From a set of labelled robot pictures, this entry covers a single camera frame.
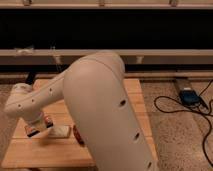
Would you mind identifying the blue power adapter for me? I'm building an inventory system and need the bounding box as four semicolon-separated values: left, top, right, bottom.
179;88;200;106

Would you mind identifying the black cable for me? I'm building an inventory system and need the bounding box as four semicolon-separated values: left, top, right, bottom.
153;79;213;168

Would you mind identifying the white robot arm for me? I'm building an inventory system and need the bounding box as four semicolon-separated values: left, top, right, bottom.
4;51;159;171

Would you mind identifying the wooden table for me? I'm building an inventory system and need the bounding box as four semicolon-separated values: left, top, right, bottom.
1;79;158;169

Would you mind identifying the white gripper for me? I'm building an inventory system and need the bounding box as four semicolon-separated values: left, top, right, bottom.
25;115;48;134

